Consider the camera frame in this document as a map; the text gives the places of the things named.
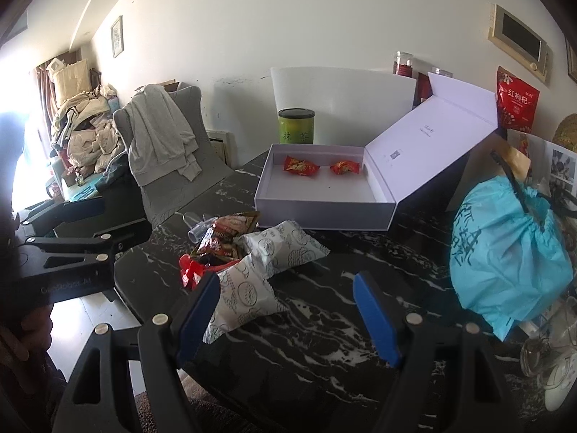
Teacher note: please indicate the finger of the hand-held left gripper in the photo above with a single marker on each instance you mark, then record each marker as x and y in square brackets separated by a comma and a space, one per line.
[112, 241]
[81, 209]

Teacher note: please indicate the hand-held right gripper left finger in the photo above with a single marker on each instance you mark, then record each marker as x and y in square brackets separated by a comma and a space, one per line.
[197, 320]

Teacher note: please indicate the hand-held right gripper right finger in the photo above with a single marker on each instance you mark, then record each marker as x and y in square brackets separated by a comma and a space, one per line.
[376, 320]

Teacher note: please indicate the red ketchup packet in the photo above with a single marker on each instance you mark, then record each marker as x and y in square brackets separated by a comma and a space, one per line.
[191, 273]

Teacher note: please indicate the white patterned snack packet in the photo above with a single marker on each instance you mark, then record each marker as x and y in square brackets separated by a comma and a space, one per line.
[248, 297]
[284, 248]

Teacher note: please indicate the red brown snack packet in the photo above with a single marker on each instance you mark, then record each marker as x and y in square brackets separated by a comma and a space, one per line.
[216, 246]

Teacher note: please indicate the white gift box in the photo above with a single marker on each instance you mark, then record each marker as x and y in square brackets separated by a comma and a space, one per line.
[315, 196]

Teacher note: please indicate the person's left forearm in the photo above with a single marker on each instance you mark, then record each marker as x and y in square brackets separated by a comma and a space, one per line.
[27, 370]

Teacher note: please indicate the person's left hand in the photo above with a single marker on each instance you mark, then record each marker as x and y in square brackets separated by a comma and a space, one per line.
[37, 327]

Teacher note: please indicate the teal box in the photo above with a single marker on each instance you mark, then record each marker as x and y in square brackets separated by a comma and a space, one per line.
[81, 187]

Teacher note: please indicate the pile of clothes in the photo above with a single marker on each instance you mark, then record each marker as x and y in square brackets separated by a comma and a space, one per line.
[88, 131]

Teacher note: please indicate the clear acrylic stand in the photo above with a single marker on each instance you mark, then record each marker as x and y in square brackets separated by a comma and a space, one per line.
[198, 226]

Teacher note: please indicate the grey hoodie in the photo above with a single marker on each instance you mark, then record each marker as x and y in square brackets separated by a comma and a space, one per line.
[157, 135]

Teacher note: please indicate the grey chair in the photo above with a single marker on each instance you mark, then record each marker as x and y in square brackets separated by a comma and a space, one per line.
[209, 162]

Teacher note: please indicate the curtain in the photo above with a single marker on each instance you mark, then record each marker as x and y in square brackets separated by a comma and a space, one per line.
[44, 85]

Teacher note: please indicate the blue plastic bag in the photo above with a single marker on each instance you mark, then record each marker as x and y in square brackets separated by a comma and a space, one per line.
[509, 257]

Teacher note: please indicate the cardboard box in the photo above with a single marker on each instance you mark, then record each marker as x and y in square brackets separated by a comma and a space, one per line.
[169, 85]

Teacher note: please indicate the red candy packet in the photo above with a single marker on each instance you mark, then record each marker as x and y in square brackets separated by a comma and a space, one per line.
[301, 167]
[345, 168]

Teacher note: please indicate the clear glassware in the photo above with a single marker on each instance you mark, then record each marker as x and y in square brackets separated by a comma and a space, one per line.
[554, 361]

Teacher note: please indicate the green tea can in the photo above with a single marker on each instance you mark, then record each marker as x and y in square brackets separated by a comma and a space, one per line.
[296, 128]

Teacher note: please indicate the brown paper bag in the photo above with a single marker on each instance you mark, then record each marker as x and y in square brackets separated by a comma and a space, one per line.
[514, 160]

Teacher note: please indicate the red box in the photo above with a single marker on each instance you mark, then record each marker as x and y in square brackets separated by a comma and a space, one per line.
[423, 88]

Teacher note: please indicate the printed paper sheets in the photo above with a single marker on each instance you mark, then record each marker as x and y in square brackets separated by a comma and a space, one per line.
[556, 162]

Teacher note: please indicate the glass jar red contents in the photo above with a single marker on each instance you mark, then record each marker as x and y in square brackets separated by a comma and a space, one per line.
[402, 63]

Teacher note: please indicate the red printed pouch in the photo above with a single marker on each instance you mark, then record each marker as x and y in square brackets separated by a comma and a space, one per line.
[518, 99]

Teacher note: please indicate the woven straw hat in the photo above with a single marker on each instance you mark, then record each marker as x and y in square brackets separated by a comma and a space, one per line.
[567, 133]

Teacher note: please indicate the small wall picture frame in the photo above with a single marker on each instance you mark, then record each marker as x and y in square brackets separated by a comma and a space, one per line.
[116, 36]

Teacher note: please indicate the wall intercom panel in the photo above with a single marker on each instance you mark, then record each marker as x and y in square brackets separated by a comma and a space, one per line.
[523, 38]

